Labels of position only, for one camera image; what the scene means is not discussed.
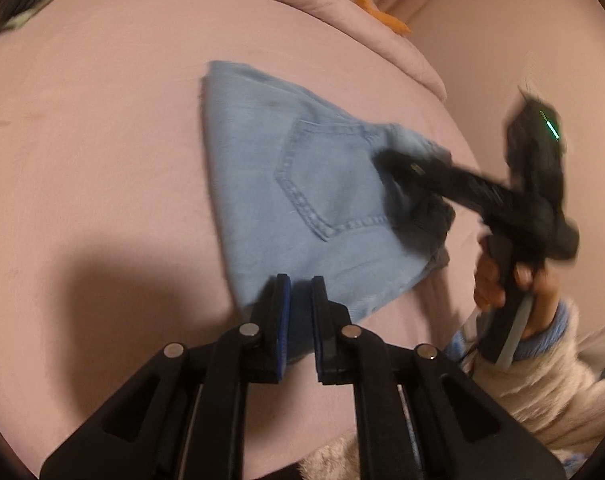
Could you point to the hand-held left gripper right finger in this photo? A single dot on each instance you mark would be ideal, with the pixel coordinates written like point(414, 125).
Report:
point(316, 310)

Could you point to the person's right hand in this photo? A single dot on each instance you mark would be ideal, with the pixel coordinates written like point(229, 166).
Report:
point(544, 290)

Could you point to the light blue denim pants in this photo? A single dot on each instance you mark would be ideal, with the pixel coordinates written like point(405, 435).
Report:
point(262, 160)

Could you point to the pink duvet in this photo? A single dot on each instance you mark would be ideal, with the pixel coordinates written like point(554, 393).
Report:
point(282, 5)

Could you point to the person's right forearm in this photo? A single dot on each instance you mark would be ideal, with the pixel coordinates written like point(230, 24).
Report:
point(547, 385)

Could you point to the bed with pink sheet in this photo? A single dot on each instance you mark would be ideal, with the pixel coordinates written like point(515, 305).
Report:
point(107, 185)

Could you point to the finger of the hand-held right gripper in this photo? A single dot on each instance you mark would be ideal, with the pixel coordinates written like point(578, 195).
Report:
point(425, 220)
point(432, 172)

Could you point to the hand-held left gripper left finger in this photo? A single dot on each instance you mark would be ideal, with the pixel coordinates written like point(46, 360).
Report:
point(282, 310)

